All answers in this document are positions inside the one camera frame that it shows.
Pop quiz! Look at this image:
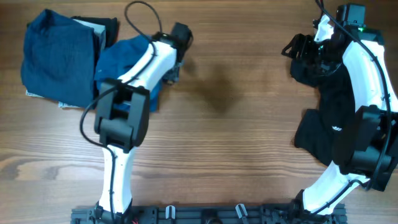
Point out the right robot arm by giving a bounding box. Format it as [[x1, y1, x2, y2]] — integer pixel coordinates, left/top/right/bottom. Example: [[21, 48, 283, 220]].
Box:
[[280, 1, 397, 223]]

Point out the black cable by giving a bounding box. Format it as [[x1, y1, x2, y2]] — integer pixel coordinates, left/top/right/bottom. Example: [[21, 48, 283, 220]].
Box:
[[79, 0, 164, 223], [310, 0, 393, 217]]

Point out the left black cable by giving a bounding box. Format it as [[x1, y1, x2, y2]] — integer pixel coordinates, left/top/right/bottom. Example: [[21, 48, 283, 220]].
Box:
[[79, 0, 164, 223]]

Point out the blue polo shirt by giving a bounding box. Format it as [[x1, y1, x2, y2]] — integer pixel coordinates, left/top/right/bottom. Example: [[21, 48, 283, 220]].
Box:
[[94, 35, 149, 98]]

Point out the black shirt with logo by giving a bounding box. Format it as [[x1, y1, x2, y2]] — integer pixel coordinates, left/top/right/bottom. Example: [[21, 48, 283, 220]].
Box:
[[290, 59, 355, 166]]

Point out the folded blue shirt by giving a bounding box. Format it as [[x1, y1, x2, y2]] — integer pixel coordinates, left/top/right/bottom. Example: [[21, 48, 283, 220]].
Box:
[[21, 9, 103, 109]]

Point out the right black cable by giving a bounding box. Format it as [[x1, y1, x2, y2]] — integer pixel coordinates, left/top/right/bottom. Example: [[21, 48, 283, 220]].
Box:
[[310, 0, 393, 217]]

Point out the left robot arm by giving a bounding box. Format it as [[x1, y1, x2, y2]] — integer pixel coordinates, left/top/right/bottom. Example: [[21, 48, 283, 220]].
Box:
[[88, 22, 193, 223]]

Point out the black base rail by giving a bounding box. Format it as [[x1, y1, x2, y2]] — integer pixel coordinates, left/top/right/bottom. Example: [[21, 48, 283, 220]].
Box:
[[70, 203, 348, 224]]

